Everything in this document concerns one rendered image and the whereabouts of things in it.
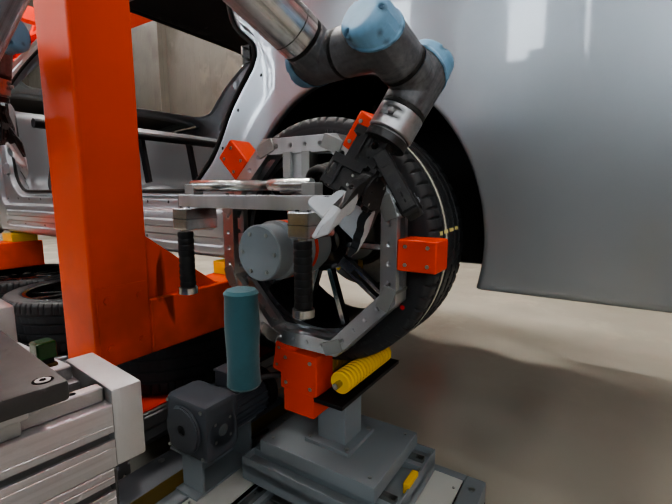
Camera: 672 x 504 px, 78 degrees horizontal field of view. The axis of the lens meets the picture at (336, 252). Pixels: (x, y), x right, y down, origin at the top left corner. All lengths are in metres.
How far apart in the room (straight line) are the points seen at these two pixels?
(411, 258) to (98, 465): 0.64
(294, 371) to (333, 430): 0.29
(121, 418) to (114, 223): 0.75
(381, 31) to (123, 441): 0.59
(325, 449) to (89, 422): 0.93
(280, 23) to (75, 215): 0.77
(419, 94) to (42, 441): 0.63
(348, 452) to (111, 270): 0.83
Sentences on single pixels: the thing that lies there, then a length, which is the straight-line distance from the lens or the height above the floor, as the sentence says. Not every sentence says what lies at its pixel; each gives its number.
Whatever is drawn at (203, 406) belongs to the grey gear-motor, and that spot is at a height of 0.40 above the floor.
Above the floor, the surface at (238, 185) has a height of 1.00.
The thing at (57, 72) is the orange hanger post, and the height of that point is 1.27.
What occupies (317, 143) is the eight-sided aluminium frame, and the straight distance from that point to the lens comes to 1.01.
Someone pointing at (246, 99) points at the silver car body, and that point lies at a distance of 1.53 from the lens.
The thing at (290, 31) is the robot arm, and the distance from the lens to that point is 0.67.
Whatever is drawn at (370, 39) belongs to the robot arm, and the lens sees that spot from 0.62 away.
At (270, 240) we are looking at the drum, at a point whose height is 0.88.
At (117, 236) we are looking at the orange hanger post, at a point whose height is 0.87.
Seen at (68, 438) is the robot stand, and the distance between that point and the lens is 0.53.
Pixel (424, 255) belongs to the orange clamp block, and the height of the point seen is 0.85.
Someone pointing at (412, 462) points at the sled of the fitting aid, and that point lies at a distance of 1.44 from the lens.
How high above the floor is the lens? 0.99
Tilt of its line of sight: 8 degrees down
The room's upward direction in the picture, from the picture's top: straight up
